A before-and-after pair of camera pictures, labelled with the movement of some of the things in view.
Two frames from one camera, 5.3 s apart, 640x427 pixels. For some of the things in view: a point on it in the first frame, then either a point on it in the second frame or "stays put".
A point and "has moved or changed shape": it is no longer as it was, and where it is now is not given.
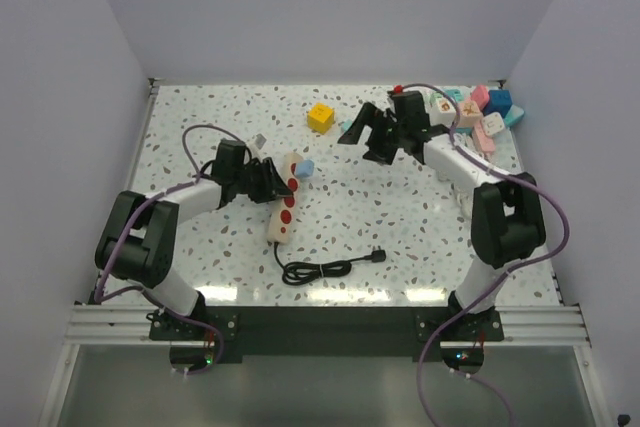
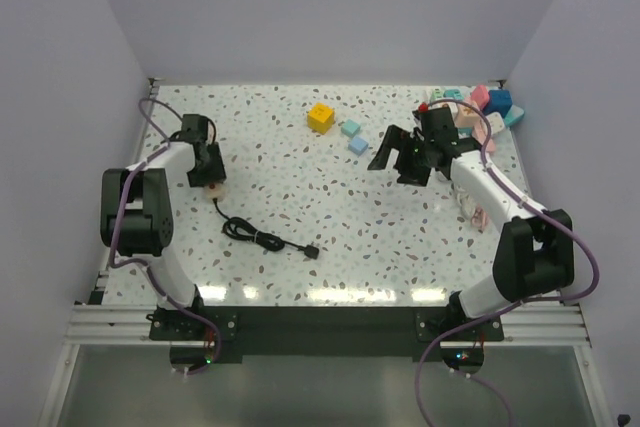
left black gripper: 272,183 → 214,173
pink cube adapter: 480,94 stays put
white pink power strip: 491,125 stays put
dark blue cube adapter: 499,102 stays put
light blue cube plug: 305,168 → 358,146
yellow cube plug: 320,117 stays put
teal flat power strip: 513,116 stays put
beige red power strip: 280,223 has moved or changed shape
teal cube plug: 346,125 stays put
